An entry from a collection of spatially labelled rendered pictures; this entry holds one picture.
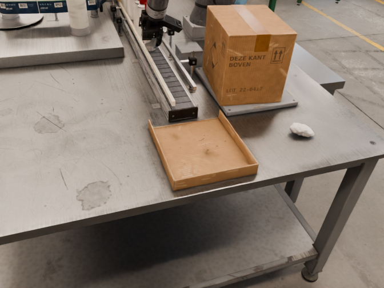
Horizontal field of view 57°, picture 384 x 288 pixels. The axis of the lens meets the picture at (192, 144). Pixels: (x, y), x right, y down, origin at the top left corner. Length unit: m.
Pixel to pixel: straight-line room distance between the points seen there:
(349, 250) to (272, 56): 1.20
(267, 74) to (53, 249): 1.14
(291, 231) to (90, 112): 1.06
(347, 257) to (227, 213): 0.68
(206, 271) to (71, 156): 0.76
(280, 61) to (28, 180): 0.89
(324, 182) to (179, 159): 1.47
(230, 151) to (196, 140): 0.12
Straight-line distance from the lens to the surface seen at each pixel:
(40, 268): 1.65
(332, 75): 1.73
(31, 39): 1.82
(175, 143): 1.14
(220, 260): 1.59
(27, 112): 1.37
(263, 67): 1.28
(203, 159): 1.08
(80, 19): 1.78
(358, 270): 2.04
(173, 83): 1.37
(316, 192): 2.32
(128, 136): 1.18
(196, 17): 1.89
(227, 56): 1.21
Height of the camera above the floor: 1.55
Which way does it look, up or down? 39 degrees down
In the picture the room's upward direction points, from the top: 4 degrees clockwise
